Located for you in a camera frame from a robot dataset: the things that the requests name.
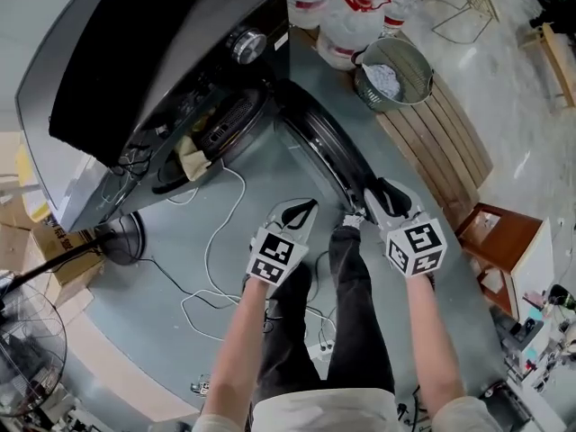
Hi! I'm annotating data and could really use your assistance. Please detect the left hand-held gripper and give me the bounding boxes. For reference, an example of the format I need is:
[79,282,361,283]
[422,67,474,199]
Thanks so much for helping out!
[246,198,320,286]

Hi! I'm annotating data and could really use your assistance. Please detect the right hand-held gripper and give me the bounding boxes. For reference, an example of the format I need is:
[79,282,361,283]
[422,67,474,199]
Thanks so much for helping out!
[363,176,448,281]

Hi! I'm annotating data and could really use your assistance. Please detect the dark round washing machine door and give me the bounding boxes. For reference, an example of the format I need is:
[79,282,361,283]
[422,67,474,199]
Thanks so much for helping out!
[273,77,375,219]

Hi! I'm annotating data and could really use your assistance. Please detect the person's right forearm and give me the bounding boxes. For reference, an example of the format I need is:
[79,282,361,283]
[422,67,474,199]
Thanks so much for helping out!
[404,271,470,417]

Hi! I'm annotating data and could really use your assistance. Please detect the person's left forearm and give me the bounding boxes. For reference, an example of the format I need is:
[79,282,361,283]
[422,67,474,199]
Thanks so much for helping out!
[203,279,272,424]

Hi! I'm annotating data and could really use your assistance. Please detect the dark grey washing machine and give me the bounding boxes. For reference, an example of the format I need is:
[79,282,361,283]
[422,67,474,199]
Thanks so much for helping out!
[14,0,293,234]

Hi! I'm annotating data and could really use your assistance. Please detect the person's right black shoe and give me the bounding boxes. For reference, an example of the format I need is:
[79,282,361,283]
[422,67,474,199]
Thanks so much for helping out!
[340,211,369,232]

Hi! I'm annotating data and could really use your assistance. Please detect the slatted wooden platform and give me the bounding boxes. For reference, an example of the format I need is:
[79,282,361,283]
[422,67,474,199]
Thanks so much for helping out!
[374,28,495,219]

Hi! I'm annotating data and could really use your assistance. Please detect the person's black trousers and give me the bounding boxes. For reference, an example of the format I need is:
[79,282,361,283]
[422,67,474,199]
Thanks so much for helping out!
[253,226,398,405]

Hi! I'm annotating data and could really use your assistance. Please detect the brown wooden stool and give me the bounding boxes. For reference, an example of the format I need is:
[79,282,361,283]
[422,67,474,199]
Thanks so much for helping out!
[455,202,545,306]

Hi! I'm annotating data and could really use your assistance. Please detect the beige laundry cloth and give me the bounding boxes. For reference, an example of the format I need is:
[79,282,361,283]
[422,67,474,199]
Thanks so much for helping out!
[176,134,213,183]

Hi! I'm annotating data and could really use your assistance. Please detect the white power strip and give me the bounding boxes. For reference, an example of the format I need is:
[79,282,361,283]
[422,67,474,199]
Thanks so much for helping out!
[309,338,338,363]

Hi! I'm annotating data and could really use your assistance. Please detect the white flat board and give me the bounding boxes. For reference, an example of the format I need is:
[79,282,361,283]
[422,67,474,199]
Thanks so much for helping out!
[507,217,564,320]

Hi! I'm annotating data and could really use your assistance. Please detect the black standing fan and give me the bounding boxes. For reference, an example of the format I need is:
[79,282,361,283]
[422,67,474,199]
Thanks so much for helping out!
[0,211,149,419]

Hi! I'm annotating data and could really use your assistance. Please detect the person's beige shirt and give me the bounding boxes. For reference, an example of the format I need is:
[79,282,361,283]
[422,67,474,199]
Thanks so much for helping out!
[195,388,506,432]

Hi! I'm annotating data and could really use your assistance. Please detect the large cardboard box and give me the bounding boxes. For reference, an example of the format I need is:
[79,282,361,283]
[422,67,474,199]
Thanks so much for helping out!
[30,224,108,288]

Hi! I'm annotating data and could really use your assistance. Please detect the black cloth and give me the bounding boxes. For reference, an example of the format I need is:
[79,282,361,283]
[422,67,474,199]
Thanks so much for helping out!
[48,0,204,169]

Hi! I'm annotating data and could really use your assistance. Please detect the small cardboard box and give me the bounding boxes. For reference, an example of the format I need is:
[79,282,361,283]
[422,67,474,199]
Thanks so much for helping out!
[0,220,60,308]

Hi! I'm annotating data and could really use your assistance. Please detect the white floor cable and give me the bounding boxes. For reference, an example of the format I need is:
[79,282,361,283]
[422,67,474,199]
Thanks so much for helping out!
[165,157,249,342]

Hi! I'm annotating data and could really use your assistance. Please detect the black floor cable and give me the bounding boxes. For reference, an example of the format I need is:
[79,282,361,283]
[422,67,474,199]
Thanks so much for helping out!
[146,256,247,308]

